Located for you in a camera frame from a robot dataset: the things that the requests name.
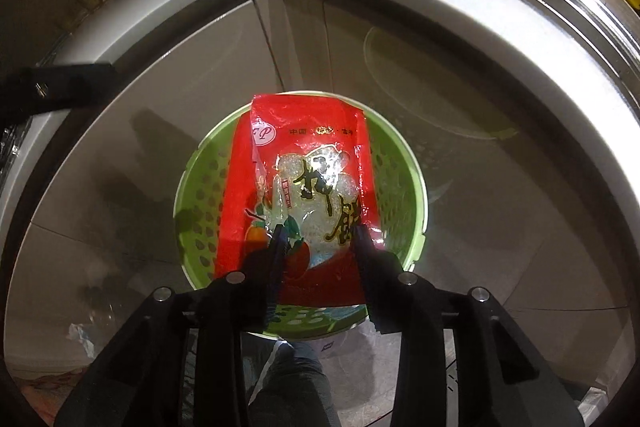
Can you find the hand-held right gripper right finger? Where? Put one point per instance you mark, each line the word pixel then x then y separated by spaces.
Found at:
pixel 361 252

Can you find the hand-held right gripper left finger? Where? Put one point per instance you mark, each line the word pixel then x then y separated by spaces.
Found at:
pixel 277 257

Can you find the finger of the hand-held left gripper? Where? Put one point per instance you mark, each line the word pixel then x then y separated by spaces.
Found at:
pixel 60 87

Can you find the green perforated plastic basket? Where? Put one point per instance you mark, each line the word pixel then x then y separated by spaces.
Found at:
pixel 200 207

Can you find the red snack packet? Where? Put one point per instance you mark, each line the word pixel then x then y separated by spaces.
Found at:
pixel 310 147

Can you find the clear plastic wrapper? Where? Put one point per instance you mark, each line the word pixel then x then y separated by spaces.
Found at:
pixel 12 152

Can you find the grey pants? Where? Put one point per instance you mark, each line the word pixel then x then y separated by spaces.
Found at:
pixel 295 382

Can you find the crumpled plastic bag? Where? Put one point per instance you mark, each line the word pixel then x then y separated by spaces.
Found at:
pixel 81 338

